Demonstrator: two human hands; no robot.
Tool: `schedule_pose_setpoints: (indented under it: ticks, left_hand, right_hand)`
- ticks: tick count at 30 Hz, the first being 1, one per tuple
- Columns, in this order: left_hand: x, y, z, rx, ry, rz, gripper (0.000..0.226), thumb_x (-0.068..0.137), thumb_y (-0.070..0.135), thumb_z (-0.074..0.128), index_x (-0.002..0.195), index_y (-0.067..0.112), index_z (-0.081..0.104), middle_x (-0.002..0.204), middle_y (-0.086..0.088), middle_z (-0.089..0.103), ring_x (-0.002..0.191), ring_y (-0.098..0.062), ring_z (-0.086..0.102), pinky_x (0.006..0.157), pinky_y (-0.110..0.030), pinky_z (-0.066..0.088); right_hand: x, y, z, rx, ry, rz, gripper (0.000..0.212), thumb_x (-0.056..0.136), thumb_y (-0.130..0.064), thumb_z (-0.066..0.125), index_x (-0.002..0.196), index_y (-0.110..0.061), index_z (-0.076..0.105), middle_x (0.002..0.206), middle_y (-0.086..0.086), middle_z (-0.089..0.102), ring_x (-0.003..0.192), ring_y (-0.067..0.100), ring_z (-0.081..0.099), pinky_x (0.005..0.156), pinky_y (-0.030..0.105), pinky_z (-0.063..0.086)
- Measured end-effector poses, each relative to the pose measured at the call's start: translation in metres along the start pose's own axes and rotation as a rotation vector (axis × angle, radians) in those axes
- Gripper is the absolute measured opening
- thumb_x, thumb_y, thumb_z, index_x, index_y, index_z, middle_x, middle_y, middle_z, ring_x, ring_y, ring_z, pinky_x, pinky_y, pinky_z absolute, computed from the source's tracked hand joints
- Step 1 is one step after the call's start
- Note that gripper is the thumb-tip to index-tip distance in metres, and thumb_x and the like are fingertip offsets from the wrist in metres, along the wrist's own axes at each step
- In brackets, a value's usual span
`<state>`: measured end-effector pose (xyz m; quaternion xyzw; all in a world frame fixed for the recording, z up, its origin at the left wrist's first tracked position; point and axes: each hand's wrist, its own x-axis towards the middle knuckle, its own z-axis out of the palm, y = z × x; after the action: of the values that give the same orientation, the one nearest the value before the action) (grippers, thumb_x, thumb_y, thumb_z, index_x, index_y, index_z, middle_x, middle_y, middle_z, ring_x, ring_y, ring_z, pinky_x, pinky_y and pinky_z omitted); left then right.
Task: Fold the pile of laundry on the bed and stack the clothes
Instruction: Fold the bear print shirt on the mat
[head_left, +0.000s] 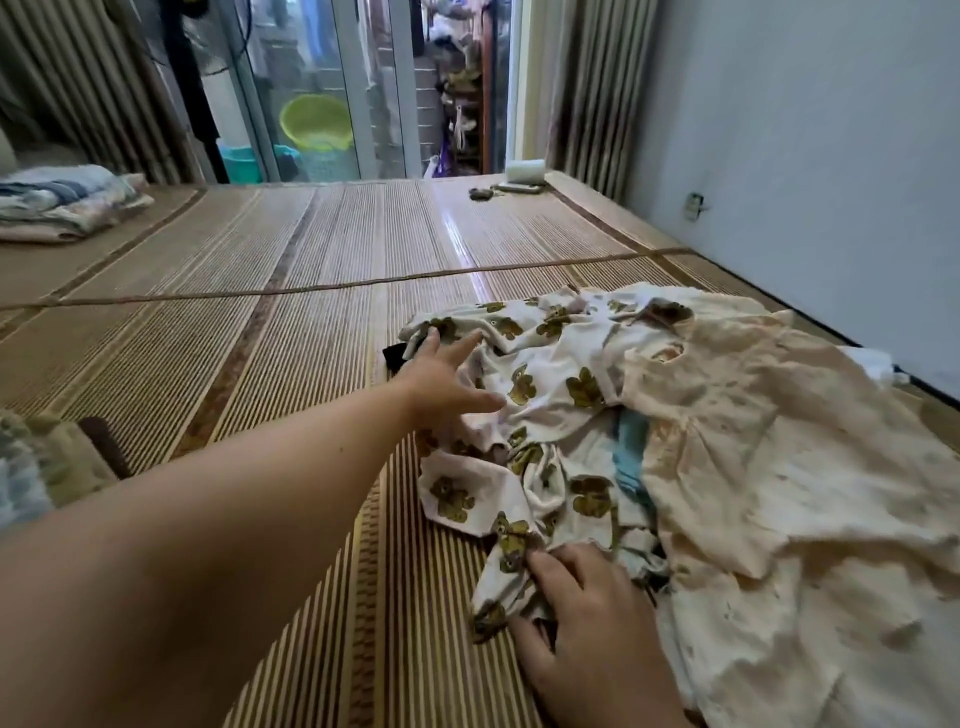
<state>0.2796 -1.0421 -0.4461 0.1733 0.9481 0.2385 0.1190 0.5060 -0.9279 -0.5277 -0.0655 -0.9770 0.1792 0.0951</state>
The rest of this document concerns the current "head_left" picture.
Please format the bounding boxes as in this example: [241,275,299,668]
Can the person's right hand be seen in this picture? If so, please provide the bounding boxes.
[507,540,695,728]

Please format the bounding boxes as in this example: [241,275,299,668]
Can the person's left hand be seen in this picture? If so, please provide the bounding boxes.
[393,327,509,440]

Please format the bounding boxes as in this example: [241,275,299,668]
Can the bamboo bed mat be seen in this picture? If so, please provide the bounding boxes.
[0,169,960,728]

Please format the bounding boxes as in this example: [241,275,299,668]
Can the light blue garment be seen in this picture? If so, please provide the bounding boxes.
[612,408,654,504]

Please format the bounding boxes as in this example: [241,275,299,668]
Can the pile of clothes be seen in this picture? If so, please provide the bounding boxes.
[615,292,960,728]

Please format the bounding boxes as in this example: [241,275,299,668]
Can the dark brown shorts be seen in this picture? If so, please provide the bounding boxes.
[78,415,134,482]

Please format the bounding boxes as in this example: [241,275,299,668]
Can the olive tan shorts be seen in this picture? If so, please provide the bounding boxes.
[18,412,122,509]

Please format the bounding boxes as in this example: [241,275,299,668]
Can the plain white garment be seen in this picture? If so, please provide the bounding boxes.
[840,345,902,389]

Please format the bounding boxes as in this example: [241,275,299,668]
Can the person's left forearm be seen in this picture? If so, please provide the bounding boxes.
[0,382,425,728]

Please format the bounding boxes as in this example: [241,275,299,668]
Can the yellow green basin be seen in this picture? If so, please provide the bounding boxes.
[279,93,357,155]

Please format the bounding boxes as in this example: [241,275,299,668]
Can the small teal bucket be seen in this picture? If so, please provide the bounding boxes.
[219,144,302,186]

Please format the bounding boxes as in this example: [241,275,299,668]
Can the cluttered balcony shelf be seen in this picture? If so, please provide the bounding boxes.
[423,0,489,174]

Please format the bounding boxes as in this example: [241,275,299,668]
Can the sliding glass balcony door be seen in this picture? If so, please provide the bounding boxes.
[195,0,519,185]

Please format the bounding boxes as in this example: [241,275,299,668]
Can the beige patterned curtain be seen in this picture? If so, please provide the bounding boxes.
[543,0,662,204]
[0,0,197,185]

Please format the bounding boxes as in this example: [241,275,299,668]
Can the black standing fan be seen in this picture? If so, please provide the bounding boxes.
[142,0,257,185]

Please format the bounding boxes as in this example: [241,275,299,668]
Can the folded striped blanket stack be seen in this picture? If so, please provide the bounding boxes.
[0,163,156,245]

